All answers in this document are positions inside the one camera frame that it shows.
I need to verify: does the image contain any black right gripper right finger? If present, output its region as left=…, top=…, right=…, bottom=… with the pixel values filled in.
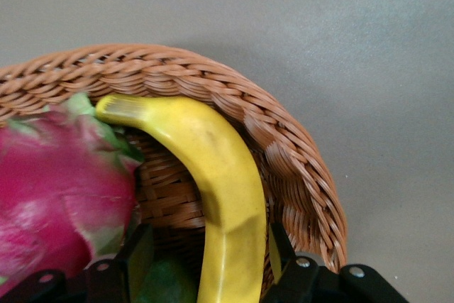
left=262, top=222, right=409, bottom=303

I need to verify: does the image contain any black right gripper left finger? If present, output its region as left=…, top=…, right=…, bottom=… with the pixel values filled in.
left=0, top=223, right=155, bottom=303

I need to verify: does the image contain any yellow banana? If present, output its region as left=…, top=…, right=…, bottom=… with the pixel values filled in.
left=94, top=95, right=270, bottom=303

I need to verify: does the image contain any dark green avocado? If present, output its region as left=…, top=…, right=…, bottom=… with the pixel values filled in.
left=133, top=255, right=199, bottom=303

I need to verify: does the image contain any pink dragon fruit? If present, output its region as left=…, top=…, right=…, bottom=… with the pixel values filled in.
left=0, top=92, right=145, bottom=297

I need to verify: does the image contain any brown woven wicker basket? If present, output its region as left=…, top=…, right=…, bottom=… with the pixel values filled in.
left=0, top=43, right=349, bottom=303

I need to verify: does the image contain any brown table cover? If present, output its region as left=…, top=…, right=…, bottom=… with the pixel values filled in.
left=0, top=0, right=454, bottom=303

